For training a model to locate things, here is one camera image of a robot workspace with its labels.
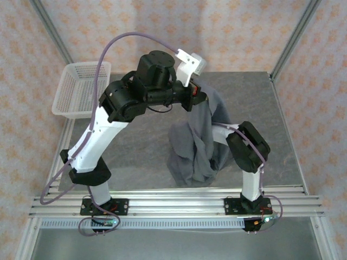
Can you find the grey t-shirt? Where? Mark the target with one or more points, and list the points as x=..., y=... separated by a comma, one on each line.
x=189, y=146

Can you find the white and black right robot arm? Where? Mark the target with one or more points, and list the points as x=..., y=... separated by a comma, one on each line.
x=249, y=146

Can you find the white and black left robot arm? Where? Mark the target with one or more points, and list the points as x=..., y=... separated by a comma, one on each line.
x=97, y=140

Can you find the white plastic basket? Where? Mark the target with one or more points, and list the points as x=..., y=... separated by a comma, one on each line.
x=76, y=92

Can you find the small circuit board with LED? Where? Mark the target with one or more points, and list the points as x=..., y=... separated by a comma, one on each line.
x=267, y=220
x=109, y=222

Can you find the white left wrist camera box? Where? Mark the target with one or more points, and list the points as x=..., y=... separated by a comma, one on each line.
x=189, y=65

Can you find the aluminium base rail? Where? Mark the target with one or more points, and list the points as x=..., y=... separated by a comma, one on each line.
x=176, y=203

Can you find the aluminium frame post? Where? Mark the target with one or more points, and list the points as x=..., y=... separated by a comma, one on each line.
x=295, y=38
x=52, y=32

